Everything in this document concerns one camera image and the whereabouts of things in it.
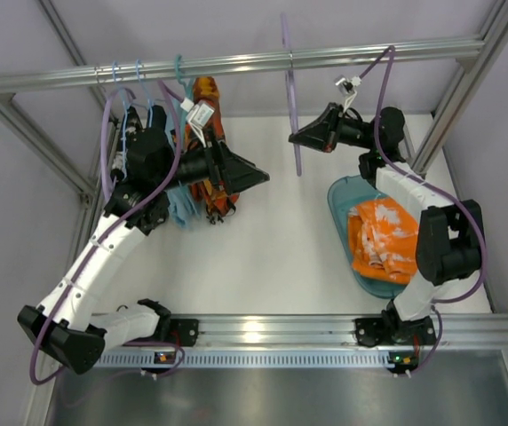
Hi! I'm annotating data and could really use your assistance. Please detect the orange tie-dye trousers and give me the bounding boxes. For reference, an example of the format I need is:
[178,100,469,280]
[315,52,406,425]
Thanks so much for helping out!
[347,197,418,286]

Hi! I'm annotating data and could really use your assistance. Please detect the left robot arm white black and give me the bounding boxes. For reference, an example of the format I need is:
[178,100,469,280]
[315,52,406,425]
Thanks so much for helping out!
[18,127,270,375]

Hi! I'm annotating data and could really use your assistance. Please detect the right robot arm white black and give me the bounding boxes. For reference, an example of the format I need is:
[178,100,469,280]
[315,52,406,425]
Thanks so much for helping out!
[289,103,487,347]

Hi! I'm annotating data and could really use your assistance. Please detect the camouflage orange trousers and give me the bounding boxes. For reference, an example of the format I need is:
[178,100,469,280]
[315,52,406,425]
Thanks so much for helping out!
[176,76,239,225]

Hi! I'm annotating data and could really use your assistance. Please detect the light blue trousers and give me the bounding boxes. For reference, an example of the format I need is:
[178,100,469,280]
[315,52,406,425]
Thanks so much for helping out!
[159,96,204,232]

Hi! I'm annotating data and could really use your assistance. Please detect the dark navy trousers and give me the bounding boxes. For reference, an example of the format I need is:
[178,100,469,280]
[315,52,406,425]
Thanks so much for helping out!
[147,104,167,132]

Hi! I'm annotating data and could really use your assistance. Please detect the teal plastic hanger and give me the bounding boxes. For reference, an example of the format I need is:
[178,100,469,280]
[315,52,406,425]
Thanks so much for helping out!
[174,54,195,151]

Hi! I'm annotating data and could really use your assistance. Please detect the black white patterned trousers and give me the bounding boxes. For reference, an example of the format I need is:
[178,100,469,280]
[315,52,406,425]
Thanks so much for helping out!
[110,106,143,185]

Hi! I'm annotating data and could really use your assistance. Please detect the empty lilac plastic hanger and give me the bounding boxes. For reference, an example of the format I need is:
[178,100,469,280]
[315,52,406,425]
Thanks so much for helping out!
[94,65,136,196]

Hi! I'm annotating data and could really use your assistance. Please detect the teal transparent plastic tub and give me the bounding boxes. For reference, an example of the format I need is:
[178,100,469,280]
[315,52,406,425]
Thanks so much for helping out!
[328,177,407,299]

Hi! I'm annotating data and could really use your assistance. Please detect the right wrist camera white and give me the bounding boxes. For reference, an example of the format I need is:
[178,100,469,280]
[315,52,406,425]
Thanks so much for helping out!
[334,75,362,112]

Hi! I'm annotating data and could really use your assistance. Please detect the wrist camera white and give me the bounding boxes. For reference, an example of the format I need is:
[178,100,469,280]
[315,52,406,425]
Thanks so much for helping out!
[334,75,362,112]
[178,97,216,150]

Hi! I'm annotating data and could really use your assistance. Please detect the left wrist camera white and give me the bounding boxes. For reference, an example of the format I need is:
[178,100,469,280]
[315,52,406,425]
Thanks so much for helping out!
[178,97,216,150]

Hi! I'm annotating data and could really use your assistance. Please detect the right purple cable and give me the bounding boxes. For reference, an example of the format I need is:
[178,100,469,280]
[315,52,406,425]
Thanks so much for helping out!
[355,44,488,378]

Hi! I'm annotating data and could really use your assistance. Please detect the purple cable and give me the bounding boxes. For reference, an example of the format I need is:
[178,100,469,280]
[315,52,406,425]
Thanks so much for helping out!
[29,79,187,387]
[355,44,488,378]

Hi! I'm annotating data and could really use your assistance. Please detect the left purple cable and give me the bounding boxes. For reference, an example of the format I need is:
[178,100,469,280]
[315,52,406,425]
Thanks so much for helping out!
[29,79,187,387]

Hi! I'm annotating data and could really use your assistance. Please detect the light blue wire hanger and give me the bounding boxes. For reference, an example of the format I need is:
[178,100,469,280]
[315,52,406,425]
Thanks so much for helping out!
[135,59,155,128]
[112,61,134,181]

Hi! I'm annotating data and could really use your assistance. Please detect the aluminium hanging rail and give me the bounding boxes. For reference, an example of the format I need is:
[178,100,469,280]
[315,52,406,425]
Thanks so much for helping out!
[0,35,488,94]

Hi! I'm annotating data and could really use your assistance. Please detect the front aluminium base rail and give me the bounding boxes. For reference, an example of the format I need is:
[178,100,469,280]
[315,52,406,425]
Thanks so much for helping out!
[40,312,508,356]

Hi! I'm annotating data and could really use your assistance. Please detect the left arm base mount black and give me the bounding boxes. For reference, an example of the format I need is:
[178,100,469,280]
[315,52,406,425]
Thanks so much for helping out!
[123,317,200,348]

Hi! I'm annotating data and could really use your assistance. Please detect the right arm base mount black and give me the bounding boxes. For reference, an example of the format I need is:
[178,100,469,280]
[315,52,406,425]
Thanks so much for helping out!
[354,316,436,348]

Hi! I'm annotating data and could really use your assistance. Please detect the right aluminium frame post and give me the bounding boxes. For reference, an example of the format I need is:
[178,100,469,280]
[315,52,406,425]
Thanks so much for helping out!
[411,1,508,176]

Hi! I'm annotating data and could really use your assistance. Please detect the aluminium frame post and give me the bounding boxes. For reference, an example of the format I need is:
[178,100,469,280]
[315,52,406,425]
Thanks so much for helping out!
[0,94,96,206]
[411,1,508,176]

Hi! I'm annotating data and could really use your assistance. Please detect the slotted grey cable duct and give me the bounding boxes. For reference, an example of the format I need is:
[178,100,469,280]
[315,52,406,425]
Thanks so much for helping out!
[96,350,394,368]

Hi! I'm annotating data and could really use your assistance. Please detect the left aluminium frame post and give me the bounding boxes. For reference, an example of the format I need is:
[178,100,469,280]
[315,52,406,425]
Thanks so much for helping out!
[0,94,96,206]

